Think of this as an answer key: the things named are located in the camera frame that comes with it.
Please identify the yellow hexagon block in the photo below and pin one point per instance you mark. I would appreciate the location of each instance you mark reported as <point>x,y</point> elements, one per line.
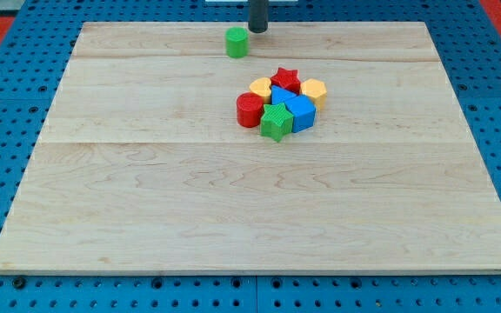
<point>316,91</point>

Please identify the yellow heart block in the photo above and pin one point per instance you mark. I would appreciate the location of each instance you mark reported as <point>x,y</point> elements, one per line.
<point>262,88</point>

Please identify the red star block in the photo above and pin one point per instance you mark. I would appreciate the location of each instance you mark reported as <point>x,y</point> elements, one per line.
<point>286,79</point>

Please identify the red cylinder block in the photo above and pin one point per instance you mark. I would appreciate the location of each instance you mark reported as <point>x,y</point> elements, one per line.
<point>250,108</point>

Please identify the blue triangle block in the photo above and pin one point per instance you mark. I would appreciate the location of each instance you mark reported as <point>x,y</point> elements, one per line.
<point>280,95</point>

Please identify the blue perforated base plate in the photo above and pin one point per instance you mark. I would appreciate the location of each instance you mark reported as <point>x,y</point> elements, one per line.
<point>32,59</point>

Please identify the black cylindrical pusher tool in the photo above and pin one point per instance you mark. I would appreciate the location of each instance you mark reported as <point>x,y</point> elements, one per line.
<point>258,16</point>

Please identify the light wooden board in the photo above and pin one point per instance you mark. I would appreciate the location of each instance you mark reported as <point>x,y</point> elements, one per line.
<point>141,168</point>

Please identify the green star block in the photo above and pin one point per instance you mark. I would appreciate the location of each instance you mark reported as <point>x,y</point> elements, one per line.
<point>276,121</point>

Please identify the blue cube block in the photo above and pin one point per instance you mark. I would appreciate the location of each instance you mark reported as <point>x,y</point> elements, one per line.
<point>303,111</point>

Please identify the green cylinder block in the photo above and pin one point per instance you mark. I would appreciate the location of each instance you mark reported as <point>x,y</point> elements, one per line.
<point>236,42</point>

